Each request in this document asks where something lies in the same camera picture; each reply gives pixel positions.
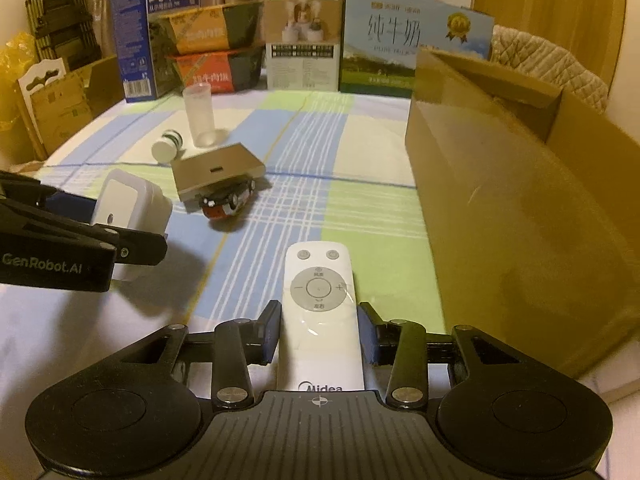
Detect light blue milk box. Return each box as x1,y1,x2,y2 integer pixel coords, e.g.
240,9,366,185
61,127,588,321
338,0,495,99

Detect flat gold box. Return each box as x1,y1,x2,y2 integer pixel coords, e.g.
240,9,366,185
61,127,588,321
171,143,267,203

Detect red instant rice bowl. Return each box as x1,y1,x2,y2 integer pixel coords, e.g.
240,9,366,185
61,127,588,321
167,44,266,97

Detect checked pastel tablecloth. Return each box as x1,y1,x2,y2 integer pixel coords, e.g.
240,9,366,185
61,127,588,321
0,89,453,413

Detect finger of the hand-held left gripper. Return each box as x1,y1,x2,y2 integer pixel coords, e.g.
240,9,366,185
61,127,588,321
0,195,169,267
0,169,98,227

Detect beige quilted chair cover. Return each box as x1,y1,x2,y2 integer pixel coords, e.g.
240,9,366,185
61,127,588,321
490,24,611,117

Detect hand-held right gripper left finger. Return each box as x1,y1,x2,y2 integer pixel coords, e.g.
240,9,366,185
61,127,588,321
101,300,282,411

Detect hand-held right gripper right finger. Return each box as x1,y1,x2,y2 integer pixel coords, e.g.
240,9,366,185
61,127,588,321
358,301,527,410

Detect yellow plastic bag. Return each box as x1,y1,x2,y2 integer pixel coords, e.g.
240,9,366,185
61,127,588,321
0,30,39,171

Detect printed cardboard carton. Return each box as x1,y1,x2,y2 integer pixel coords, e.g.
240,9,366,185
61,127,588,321
30,55,126,157

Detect translucent plastic cup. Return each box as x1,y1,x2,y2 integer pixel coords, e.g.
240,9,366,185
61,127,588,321
182,84,217,149

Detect brown cardboard box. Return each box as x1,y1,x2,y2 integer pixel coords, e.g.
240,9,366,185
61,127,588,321
404,48,640,381

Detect white remote control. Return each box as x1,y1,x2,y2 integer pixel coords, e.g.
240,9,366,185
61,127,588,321
276,242,368,392

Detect white night light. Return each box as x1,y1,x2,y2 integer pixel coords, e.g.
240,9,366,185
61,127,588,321
89,167,174,284

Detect white product box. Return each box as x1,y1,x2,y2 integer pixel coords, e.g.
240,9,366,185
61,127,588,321
263,0,345,93

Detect red and black toy car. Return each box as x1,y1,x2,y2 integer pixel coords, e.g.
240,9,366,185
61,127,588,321
198,178,257,222

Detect black folded rack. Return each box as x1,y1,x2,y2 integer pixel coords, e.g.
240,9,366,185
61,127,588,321
25,0,104,69

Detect stacked instant noodle bowls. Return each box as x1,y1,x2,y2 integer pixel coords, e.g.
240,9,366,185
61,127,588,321
148,1,265,56

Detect dark blue milk carton box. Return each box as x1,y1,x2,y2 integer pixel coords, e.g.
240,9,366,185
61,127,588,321
108,0,202,105

